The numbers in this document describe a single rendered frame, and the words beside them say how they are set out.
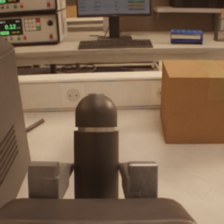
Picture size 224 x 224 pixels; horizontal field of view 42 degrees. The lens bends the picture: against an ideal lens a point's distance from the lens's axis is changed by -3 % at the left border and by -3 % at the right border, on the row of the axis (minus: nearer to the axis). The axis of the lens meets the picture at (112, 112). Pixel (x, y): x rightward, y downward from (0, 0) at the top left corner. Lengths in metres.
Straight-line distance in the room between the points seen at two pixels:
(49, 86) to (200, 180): 0.50
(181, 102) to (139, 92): 0.23
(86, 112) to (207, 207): 0.40
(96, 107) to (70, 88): 0.70
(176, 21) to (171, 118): 1.91
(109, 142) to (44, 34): 1.88
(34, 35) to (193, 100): 1.52
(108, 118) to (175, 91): 0.50
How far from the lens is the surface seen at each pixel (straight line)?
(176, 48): 1.81
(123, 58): 1.83
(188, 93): 0.65
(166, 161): 0.64
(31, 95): 0.89
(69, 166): 0.16
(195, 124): 0.69
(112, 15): 2.05
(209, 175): 0.61
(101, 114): 0.16
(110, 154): 0.16
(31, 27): 2.04
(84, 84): 0.85
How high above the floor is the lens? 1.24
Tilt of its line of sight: 23 degrees down
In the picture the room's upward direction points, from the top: 2 degrees counter-clockwise
